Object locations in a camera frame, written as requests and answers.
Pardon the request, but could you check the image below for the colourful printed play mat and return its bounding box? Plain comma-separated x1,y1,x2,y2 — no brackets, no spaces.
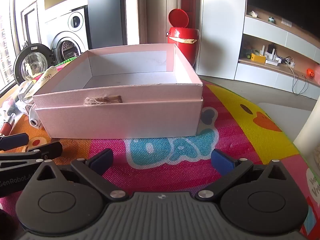
0,57,320,235

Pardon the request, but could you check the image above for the white shelf unit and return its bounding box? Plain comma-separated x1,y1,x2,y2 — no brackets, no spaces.
235,5,320,100

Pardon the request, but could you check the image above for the grey sliding door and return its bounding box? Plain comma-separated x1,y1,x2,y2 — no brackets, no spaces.
87,0,126,50

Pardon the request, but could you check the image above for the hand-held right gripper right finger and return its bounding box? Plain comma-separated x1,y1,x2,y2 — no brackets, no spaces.
195,149,287,202

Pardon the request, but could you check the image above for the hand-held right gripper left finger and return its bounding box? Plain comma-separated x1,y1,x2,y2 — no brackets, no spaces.
37,148,127,202

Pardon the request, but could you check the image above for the thin dark cable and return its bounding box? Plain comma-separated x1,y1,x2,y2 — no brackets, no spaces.
287,62,309,96

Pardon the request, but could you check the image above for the glass window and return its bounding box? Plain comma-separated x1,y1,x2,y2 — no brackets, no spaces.
0,0,19,91

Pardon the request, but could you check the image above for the pink cardboard box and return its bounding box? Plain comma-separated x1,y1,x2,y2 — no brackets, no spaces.
32,43,204,140

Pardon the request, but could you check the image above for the floral printed tube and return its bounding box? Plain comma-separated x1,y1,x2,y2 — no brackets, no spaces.
35,66,59,86

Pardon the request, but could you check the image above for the round washing machine door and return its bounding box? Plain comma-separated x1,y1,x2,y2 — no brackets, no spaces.
14,43,55,85

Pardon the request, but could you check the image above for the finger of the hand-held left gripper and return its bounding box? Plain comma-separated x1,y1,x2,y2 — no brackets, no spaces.
0,141,63,168
0,133,28,152

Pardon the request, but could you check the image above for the white router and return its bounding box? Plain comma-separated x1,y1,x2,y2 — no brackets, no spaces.
260,44,281,66

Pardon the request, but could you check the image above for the dark red and black item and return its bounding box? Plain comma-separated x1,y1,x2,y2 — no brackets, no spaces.
0,97,17,113

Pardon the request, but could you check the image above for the red lipstick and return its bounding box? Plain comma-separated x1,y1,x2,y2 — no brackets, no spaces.
0,113,16,135

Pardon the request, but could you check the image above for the red trash bin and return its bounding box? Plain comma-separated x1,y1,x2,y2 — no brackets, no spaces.
166,8,200,67

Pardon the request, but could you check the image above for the silver washing machine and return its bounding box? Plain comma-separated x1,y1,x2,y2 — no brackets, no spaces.
50,31,89,63

